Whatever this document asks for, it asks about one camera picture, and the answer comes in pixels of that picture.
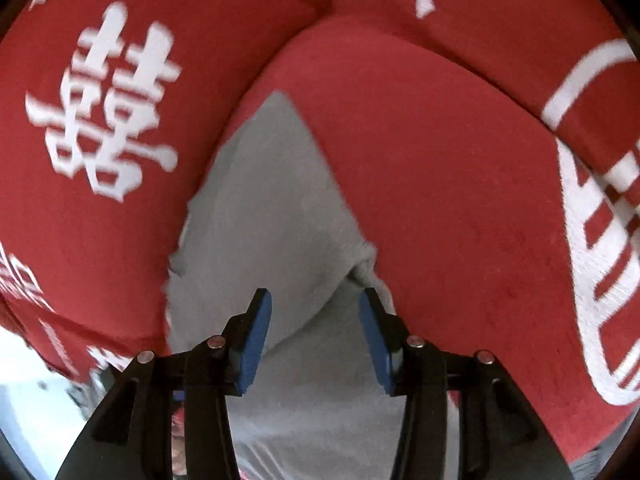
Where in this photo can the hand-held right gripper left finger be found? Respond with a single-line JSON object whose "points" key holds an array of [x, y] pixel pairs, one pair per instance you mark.
{"points": [[256, 340]]}

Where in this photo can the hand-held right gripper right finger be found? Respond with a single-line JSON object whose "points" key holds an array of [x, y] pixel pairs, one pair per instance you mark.
{"points": [[376, 340]]}

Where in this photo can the grey knit garment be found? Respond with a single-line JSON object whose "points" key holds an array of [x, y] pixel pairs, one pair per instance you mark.
{"points": [[280, 210]]}

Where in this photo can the red white-printed sofa cover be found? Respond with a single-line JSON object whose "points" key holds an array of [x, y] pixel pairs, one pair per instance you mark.
{"points": [[440, 160]]}

